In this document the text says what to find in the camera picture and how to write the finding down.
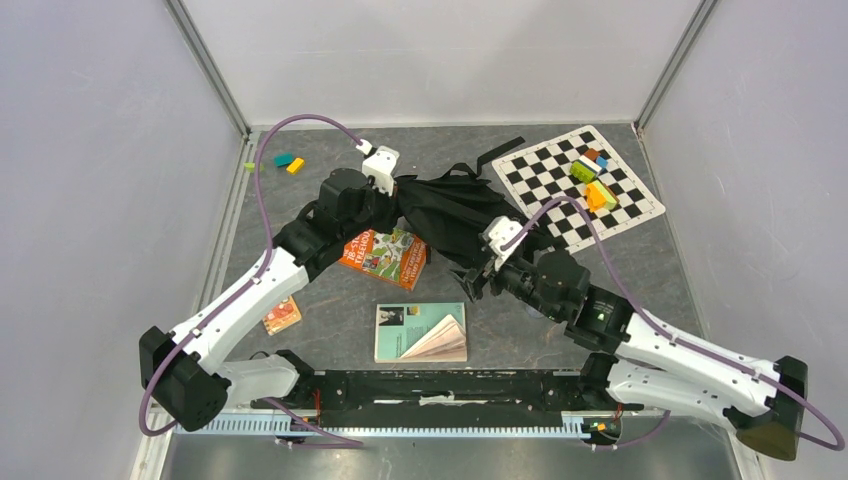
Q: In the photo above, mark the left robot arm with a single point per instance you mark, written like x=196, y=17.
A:
x=186, y=371

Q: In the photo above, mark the teal paperback book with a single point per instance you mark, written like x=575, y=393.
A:
x=420, y=333

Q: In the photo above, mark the orange treehouse book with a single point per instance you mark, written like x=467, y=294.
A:
x=397, y=257

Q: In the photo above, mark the brown blue block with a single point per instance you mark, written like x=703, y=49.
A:
x=596, y=158

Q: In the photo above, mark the green half-round block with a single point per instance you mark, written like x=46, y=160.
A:
x=253, y=167

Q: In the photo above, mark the black white chessboard mat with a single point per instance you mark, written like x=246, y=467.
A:
x=538, y=173

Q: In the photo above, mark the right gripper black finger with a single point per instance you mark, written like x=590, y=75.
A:
x=464, y=274
x=469, y=287

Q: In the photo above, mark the yellow toy block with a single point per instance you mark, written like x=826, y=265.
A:
x=295, y=166

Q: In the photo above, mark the black student backpack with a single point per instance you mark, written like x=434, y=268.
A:
x=449, y=213

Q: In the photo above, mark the aluminium frame rail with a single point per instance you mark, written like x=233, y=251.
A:
x=152, y=452

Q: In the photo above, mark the teal toy block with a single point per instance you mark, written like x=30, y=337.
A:
x=283, y=160

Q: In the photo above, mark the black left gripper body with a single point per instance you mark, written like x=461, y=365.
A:
x=382, y=209

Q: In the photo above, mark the orange green block stack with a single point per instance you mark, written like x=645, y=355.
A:
x=600, y=197

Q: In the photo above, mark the green white block stack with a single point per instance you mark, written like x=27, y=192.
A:
x=585, y=170

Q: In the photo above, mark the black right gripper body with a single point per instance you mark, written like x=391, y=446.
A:
x=510, y=277

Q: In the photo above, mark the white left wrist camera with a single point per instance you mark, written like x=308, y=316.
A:
x=379, y=165

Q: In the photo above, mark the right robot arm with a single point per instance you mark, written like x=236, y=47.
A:
x=637, y=358

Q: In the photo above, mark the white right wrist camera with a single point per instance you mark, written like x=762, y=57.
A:
x=500, y=240

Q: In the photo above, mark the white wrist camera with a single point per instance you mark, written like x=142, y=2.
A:
x=379, y=165
x=500, y=240

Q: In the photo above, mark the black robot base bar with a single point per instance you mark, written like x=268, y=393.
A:
x=473, y=398

